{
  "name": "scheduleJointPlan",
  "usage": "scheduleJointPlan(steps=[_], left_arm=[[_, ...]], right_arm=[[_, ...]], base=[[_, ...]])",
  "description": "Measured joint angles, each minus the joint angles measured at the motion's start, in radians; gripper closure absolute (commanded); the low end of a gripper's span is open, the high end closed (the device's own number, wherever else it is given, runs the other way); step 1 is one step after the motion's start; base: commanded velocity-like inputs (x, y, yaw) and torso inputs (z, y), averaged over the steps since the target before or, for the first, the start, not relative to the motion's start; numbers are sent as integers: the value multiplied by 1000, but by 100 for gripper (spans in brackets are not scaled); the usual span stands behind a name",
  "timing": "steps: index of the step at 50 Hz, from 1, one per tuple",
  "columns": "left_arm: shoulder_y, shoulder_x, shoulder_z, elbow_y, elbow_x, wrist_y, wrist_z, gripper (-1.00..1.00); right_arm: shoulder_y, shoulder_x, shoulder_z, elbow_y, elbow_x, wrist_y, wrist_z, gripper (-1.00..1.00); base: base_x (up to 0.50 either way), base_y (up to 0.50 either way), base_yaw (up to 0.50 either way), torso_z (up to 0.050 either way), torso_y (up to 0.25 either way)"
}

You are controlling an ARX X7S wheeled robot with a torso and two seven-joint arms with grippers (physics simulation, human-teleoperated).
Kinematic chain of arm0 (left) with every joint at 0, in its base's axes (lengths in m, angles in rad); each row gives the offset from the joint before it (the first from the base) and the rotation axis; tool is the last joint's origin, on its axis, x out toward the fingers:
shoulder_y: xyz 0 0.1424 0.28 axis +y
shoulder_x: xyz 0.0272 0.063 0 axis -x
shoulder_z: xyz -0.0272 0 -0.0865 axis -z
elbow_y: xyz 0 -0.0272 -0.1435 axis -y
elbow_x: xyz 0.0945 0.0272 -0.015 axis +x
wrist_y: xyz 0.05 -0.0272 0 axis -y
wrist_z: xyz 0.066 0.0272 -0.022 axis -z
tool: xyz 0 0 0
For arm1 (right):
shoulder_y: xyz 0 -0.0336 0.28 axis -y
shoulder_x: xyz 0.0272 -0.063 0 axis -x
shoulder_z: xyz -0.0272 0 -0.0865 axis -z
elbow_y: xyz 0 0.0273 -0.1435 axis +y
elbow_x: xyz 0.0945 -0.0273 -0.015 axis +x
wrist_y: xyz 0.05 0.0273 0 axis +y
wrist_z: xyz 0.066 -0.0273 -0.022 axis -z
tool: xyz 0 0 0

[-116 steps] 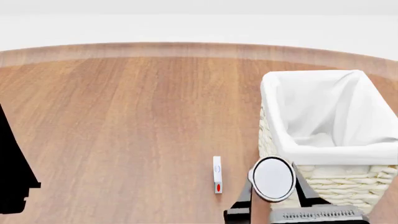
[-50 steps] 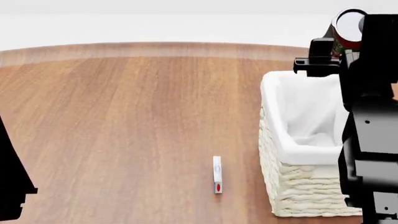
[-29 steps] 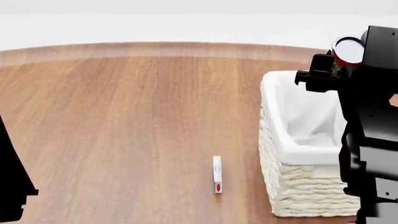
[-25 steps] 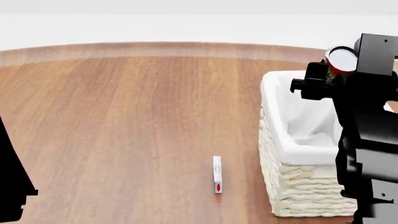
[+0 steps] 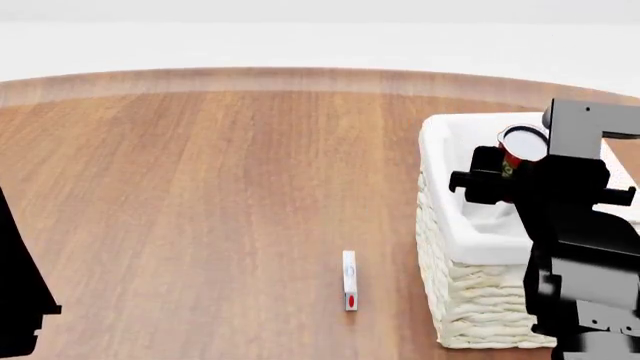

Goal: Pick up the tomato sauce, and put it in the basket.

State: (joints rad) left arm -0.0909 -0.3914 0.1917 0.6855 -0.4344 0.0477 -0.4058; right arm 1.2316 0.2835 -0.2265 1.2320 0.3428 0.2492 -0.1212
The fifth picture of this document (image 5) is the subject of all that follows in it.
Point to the white woven basket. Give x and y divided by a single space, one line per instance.
465 270

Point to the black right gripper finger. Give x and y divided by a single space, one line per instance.
617 196
487 187

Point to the red tomato sauce can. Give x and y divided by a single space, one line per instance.
522 148

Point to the grey gripper camera box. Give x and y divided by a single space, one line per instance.
572 129

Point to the small white box red dot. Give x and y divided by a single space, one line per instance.
350 281

